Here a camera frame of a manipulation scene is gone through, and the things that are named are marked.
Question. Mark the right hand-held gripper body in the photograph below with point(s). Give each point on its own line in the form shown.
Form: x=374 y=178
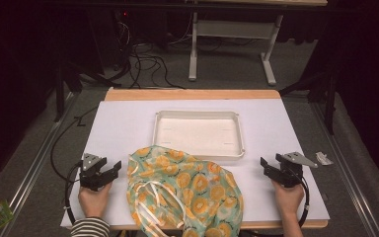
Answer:
x=291 y=174

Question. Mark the black metal stand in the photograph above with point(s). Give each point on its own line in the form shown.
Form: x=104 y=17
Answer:
x=60 y=89
x=329 y=98

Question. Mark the small white paper scrap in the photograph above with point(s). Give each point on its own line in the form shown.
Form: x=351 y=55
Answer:
x=324 y=158

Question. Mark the person's left hand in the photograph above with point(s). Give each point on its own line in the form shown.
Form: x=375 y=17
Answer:
x=93 y=202

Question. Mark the white table sheet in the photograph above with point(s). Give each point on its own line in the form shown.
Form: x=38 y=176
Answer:
x=121 y=131

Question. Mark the orange slice print cloth bag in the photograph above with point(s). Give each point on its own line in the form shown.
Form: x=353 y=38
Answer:
x=184 y=194

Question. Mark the dark equipment box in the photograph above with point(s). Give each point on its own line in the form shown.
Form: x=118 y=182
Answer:
x=112 y=36

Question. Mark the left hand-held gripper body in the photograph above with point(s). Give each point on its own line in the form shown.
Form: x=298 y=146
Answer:
x=90 y=179

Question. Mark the white metal desk frame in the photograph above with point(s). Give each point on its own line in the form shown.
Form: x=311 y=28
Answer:
x=232 y=29

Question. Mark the white plastic tray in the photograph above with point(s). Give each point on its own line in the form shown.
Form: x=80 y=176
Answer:
x=199 y=135

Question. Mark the person's right hand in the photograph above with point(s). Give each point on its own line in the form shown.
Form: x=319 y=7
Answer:
x=288 y=199

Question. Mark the metal floor rail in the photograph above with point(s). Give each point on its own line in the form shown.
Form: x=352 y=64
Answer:
x=36 y=164
x=345 y=171

